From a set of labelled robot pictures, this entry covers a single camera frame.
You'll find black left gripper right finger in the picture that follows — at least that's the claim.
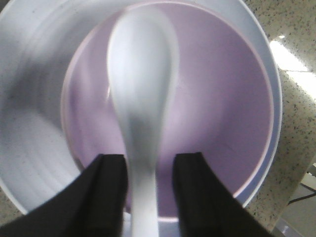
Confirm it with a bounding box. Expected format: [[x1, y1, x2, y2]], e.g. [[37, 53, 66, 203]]
[[172, 153, 271, 237]]

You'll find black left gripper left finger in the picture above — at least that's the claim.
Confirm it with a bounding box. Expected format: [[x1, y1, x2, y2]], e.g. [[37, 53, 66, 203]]
[[0, 154, 128, 237]]

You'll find purple plastic bowl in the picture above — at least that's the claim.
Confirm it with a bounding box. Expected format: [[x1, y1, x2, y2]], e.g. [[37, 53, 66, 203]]
[[61, 1, 274, 219]]

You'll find light blue plastic spoon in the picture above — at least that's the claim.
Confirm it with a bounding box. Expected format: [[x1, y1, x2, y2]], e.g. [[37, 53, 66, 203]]
[[107, 4, 179, 237]]

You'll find light blue plastic plate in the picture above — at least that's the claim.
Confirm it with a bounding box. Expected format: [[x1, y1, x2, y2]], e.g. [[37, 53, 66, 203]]
[[0, 0, 283, 237]]

